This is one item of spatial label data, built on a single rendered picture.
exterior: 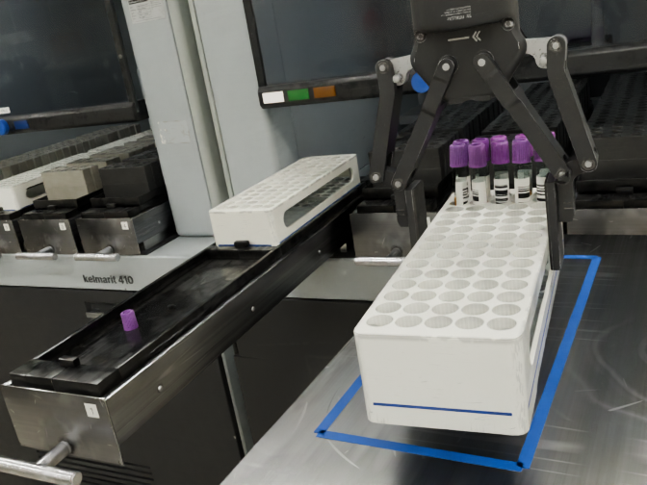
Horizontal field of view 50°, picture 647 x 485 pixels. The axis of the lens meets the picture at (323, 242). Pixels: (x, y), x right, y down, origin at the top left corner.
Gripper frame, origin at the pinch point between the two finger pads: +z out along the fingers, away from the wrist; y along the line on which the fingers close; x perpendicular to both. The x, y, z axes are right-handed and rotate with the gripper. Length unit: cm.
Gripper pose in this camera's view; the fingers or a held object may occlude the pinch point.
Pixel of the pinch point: (484, 238)
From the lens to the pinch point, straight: 56.8
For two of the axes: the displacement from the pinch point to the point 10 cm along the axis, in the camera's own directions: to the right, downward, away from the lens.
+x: 3.7, -3.5, 8.6
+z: 1.6, 9.4, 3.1
